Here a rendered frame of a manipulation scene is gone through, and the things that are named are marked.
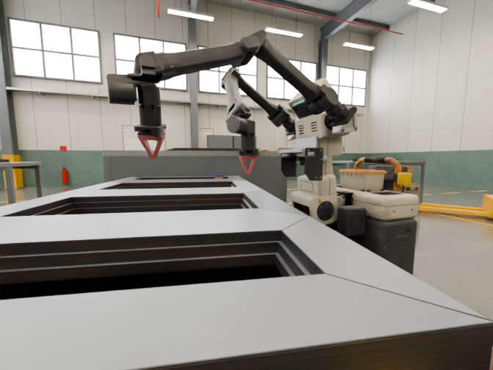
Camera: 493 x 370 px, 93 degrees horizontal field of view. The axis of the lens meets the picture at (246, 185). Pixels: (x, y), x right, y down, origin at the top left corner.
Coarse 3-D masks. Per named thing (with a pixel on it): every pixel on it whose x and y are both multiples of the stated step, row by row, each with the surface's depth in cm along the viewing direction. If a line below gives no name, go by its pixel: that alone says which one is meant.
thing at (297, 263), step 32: (0, 256) 34; (32, 256) 34; (64, 256) 34; (96, 256) 35; (128, 256) 36; (160, 256) 37; (192, 256) 38; (224, 256) 38; (256, 256) 38; (288, 256) 34; (288, 352) 15; (320, 352) 15; (352, 352) 16; (384, 352) 16; (416, 352) 17; (448, 352) 17; (480, 352) 18
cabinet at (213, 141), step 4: (208, 136) 928; (212, 136) 933; (216, 136) 938; (220, 136) 944; (224, 136) 949; (228, 136) 954; (232, 136) 959; (208, 140) 930; (212, 140) 935; (216, 140) 940; (220, 140) 945; (224, 140) 950; (228, 140) 955; (232, 140) 960; (208, 144) 932; (212, 144) 936; (216, 144) 942; (220, 144) 946; (224, 144) 952; (228, 144) 956; (232, 144) 961
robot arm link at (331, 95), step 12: (264, 36) 85; (264, 48) 86; (264, 60) 90; (276, 60) 88; (288, 60) 91; (276, 72) 93; (288, 72) 91; (300, 72) 93; (300, 84) 94; (312, 84) 95; (324, 84) 95; (312, 96) 97; (324, 96) 95; (336, 96) 97; (312, 108) 101
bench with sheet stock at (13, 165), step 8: (0, 160) 263; (8, 160) 270; (0, 168) 236; (8, 168) 237; (16, 168) 290; (24, 168) 293; (32, 168) 296; (8, 176) 238; (40, 176) 301; (8, 184) 239; (40, 184) 300; (8, 192) 239; (40, 192) 300; (8, 200) 240
